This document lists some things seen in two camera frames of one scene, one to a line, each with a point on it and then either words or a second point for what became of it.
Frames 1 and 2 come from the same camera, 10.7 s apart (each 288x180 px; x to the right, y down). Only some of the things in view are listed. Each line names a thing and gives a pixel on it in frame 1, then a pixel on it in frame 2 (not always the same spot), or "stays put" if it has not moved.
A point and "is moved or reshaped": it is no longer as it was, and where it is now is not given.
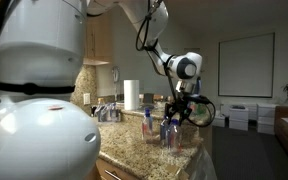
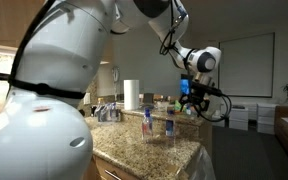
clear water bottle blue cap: (165, 131) is moved or reshaped
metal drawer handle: (113, 174) stays put
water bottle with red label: (147, 126) stays put
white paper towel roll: (131, 94) stays put
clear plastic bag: (203, 167) stays put
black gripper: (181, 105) to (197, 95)
